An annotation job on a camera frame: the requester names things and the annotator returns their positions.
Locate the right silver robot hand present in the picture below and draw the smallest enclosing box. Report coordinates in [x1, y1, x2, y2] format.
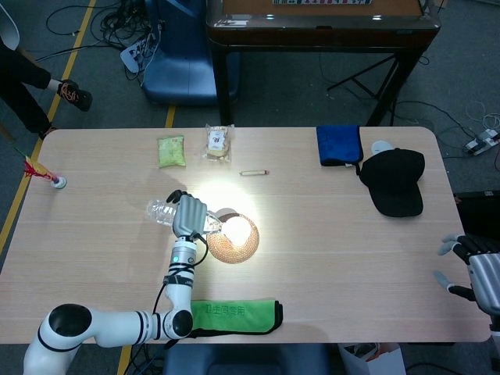
[432, 233, 500, 313]

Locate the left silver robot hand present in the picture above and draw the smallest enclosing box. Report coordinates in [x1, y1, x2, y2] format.
[166, 189, 226, 238]

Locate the transparent plastic bottle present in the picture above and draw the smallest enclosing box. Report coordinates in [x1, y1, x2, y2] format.
[146, 198, 224, 235]

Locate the white paper cup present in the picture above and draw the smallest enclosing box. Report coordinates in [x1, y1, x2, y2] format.
[221, 216, 252, 245]

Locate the round woven coaster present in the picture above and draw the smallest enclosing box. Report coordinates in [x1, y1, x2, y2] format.
[205, 212, 261, 265]

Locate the black case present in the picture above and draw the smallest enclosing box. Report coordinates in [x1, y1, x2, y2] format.
[455, 190, 500, 239]

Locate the green snack packet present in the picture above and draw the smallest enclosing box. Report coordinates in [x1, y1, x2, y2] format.
[156, 134, 188, 170]

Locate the clear biscuit bag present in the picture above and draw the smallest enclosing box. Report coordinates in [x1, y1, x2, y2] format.
[201, 123, 235, 163]

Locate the green microfiber cloth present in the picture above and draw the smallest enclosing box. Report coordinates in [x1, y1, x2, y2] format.
[163, 298, 284, 350]

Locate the white cardboard box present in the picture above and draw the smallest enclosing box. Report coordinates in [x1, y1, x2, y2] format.
[337, 342, 407, 375]

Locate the black baseball cap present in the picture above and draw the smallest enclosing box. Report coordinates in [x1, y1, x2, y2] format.
[357, 148, 427, 219]

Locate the feather shuttlecock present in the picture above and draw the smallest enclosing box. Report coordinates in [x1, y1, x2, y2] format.
[13, 146, 68, 191]

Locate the grey power strip with plugs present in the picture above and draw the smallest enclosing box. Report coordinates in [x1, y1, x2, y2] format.
[463, 130, 500, 155]

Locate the blue padded seat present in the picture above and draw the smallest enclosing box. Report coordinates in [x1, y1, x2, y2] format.
[162, 343, 331, 375]

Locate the blue chair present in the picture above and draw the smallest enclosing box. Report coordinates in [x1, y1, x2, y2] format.
[141, 0, 240, 107]

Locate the blue folded cloth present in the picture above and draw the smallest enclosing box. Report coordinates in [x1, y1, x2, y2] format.
[315, 124, 365, 167]

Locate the black shoe with orange laces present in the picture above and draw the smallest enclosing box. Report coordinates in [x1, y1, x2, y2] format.
[56, 79, 94, 113]

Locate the white round disc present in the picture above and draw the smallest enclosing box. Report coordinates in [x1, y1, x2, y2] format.
[370, 140, 395, 155]

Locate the white power strip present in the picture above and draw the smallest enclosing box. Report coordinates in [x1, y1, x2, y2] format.
[120, 38, 157, 74]

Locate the person's leg in black trousers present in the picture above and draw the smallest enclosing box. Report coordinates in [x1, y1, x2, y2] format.
[0, 38, 54, 136]

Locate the dark wooden mahjong table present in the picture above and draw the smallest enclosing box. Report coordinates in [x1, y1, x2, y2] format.
[205, 0, 441, 127]

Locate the white chair shell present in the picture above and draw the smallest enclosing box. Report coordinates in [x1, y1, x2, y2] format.
[0, 7, 21, 52]

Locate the black cable tangle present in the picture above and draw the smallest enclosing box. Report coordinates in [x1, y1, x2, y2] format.
[45, 0, 157, 52]

